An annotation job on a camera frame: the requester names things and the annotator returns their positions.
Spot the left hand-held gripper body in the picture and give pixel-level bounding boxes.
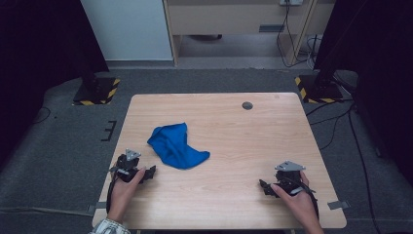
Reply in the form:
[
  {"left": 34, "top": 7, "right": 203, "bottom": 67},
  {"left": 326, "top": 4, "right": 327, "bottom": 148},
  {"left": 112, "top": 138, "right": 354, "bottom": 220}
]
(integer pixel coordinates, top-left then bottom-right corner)
[{"left": 109, "top": 148, "right": 147, "bottom": 183}]

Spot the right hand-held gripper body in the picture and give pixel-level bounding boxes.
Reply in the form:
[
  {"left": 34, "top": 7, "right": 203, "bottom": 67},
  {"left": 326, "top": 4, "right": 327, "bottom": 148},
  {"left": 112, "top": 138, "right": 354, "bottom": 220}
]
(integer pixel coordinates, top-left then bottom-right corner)
[{"left": 274, "top": 160, "right": 317, "bottom": 197}]

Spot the blue cloth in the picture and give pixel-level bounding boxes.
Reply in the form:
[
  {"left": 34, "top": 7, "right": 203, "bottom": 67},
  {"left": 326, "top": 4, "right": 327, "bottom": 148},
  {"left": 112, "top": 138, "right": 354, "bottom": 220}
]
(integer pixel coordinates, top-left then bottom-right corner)
[{"left": 146, "top": 122, "right": 211, "bottom": 171}]

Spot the person's left hand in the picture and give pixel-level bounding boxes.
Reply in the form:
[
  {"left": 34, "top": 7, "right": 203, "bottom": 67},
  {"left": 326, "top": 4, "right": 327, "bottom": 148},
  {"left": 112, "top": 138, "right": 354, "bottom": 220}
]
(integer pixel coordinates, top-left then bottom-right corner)
[{"left": 106, "top": 167, "right": 147, "bottom": 224}]

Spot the person's right hand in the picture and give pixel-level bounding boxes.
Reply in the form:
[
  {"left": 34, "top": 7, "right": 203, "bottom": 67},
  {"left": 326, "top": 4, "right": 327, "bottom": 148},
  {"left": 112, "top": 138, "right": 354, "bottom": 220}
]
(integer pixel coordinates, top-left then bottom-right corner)
[{"left": 270, "top": 171, "right": 321, "bottom": 225}]

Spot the grey tape piece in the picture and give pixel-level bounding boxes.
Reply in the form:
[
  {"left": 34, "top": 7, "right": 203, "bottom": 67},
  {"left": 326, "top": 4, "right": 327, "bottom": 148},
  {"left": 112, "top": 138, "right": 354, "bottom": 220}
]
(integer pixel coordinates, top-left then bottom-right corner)
[
  {"left": 86, "top": 201, "right": 108, "bottom": 215},
  {"left": 326, "top": 200, "right": 352, "bottom": 211}
]

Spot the black stand base striped edge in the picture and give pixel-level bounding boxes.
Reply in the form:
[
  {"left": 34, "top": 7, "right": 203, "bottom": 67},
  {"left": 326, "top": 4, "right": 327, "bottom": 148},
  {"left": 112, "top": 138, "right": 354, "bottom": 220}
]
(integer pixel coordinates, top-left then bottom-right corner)
[
  {"left": 294, "top": 73, "right": 345, "bottom": 104},
  {"left": 72, "top": 76, "right": 122, "bottom": 106}
]

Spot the white panel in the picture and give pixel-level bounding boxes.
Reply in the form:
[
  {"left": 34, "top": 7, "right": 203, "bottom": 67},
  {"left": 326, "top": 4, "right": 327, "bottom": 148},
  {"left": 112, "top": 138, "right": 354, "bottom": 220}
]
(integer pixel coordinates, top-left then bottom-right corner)
[{"left": 80, "top": 0, "right": 174, "bottom": 61}]

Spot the black curtain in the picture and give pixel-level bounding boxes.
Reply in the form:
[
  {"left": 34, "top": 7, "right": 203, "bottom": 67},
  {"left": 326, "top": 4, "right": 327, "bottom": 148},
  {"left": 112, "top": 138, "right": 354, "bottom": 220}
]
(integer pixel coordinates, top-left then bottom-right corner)
[
  {"left": 314, "top": 0, "right": 413, "bottom": 178},
  {"left": 0, "top": 0, "right": 110, "bottom": 167}
]

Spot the light wooden cabinet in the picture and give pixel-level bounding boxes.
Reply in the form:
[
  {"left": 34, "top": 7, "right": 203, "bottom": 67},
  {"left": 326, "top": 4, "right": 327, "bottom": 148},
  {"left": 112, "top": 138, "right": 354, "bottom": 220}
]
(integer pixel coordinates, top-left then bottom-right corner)
[{"left": 162, "top": 0, "right": 336, "bottom": 67}]

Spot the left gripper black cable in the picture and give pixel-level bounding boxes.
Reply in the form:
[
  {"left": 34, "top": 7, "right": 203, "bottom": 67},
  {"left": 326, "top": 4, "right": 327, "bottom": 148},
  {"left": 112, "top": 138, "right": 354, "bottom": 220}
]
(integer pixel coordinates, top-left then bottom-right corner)
[{"left": 105, "top": 175, "right": 119, "bottom": 215}]

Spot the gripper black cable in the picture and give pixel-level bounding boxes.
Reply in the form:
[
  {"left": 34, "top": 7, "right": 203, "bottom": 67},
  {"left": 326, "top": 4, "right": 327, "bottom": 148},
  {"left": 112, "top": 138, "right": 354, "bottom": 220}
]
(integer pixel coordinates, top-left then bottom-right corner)
[
  {"left": 300, "top": 183, "right": 320, "bottom": 219},
  {"left": 105, "top": 175, "right": 119, "bottom": 215}
]

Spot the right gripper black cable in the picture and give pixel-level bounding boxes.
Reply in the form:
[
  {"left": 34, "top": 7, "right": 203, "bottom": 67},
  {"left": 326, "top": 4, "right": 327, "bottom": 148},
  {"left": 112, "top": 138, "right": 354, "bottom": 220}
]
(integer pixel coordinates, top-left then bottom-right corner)
[{"left": 300, "top": 183, "right": 320, "bottom": 219}]

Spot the long black floor cable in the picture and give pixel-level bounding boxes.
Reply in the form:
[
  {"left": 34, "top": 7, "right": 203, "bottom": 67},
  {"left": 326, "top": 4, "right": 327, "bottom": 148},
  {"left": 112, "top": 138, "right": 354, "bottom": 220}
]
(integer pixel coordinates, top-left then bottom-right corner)
[{"left": 348, "top": 108, "right": 382, "bottom": 234}]

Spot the thin black floor cable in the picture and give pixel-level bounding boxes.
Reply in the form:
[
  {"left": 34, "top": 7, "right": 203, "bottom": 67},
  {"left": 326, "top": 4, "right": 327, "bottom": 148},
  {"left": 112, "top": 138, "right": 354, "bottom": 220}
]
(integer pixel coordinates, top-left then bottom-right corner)
[{"left": 31, "top": 106, "right": 53, "bottom": 126}]

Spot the black hanging cable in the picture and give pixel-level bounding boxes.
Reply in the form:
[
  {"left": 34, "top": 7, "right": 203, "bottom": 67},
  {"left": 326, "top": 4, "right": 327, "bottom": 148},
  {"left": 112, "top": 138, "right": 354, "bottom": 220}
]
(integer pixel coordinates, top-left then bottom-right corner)
[{"left": 276, "top": 2, "right": 318, "bottom": 68}]

